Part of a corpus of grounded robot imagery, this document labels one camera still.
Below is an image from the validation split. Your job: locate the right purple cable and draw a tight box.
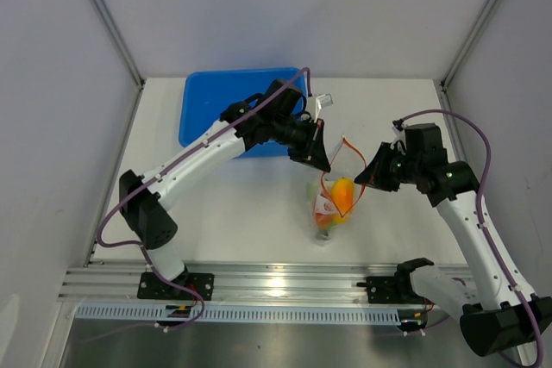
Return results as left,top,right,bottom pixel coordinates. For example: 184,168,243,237
390,109,545,365

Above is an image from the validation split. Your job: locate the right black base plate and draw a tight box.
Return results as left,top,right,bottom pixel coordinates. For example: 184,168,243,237
355,276,423,304

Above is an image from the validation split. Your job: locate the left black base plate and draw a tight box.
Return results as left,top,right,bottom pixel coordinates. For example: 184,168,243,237
136,272,215,301

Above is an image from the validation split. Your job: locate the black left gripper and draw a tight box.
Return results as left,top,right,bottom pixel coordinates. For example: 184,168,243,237
271,115,331,173

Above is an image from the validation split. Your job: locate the blue plastic bin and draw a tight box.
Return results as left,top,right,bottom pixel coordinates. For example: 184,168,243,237
178,66,311,160

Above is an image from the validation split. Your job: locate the aluminium rail frame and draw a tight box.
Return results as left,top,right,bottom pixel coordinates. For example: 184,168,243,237
55,0,552,368

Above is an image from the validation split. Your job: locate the orange yellow mango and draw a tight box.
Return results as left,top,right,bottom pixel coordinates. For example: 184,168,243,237
330,178,354,225

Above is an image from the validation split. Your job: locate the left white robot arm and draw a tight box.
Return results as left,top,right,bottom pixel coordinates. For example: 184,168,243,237
119,79,333,299

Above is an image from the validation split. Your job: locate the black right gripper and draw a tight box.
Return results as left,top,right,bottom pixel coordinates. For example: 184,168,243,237
354,142,421,193

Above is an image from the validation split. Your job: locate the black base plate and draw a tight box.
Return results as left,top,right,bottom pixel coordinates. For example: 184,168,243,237
355,276,423,304
136,272,215,301

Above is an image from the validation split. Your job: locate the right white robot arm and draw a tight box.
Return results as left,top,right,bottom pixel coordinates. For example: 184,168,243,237
354,123,551,357

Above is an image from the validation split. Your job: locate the clear orange-zip plastic bag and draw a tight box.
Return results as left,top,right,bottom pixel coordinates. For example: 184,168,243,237
306,135,367,246

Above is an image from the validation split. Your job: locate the red orange mango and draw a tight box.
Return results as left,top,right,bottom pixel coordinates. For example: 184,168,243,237
314,212,333,229

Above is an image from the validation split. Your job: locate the white slotted cable duct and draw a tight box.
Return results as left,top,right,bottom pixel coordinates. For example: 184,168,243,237
75,303,401,326

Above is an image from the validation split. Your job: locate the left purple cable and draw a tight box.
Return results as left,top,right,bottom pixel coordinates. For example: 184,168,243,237
95,66,312,334

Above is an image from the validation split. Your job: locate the white cauliflower with leaves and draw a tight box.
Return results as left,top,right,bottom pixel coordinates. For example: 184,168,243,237
305,183,321,203

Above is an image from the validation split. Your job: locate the purple cable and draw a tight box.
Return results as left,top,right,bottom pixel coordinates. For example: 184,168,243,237
95,66,312,334
390,109,545,365

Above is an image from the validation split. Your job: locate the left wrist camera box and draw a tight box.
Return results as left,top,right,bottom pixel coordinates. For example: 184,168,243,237
311,94,333,119

